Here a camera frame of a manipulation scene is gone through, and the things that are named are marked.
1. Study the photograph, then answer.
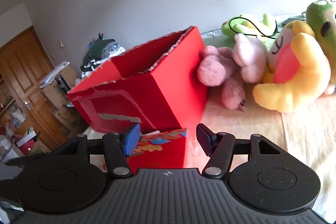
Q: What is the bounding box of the pink plush toy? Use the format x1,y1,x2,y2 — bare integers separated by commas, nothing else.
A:
197,34,267,111

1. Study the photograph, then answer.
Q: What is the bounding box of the brown cardboard box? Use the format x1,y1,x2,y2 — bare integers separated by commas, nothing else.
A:
40,61,77,109

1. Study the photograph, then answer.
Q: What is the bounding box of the black thermos bottle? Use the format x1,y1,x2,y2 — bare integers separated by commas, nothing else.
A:
55,75,70,94

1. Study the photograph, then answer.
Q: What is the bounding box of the pile of folded clothes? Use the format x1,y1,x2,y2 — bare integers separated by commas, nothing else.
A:
80,33,125,79

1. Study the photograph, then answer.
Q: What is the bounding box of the yellow duck plush toy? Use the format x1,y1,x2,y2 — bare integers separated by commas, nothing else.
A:
252,20,332,113

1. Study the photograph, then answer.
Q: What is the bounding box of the green bed sheet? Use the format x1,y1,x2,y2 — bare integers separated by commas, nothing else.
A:
201,28,234,49

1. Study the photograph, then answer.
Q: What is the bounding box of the wooden door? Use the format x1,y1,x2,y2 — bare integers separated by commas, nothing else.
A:
1,26,68,150

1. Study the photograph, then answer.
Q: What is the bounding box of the large red cardboard box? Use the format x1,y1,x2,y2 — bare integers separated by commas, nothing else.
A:
67,26,207,133

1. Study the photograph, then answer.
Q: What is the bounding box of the wooden shelf with clutter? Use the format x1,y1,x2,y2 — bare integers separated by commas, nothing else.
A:
1,78,39,161

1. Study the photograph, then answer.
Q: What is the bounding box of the green frog plush toy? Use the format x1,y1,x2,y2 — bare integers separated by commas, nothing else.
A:
221,13,277,41

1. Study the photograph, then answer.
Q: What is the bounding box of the red patterned gift box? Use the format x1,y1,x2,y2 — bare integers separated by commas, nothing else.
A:
126,129,188,174

